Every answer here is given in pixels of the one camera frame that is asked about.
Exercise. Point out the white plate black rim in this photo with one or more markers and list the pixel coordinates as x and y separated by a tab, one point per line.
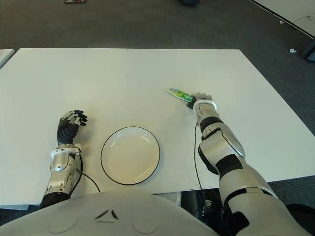
130	157

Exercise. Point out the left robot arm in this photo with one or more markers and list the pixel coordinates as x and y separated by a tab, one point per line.
59	167

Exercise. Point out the red dark floor object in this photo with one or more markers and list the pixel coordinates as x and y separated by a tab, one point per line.
75	1

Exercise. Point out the white side table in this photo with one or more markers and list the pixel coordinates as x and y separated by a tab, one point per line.
5	56

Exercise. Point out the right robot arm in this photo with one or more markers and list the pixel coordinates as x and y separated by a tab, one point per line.
221	150

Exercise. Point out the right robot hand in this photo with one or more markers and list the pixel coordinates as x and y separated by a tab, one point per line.
203	96

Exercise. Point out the grey robot torso shell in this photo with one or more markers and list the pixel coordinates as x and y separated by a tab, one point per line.
110	216

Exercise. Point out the grey floor object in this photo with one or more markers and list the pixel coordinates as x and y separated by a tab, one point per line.
310	51

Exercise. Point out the green white toothpaste tube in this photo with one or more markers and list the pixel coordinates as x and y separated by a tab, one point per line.
179	94

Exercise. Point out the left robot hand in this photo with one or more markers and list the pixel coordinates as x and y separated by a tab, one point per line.
66	130

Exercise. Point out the small white floor object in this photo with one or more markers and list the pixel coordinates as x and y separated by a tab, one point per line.
292	51

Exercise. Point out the dark chair base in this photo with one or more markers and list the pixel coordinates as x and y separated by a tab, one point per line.
188	2

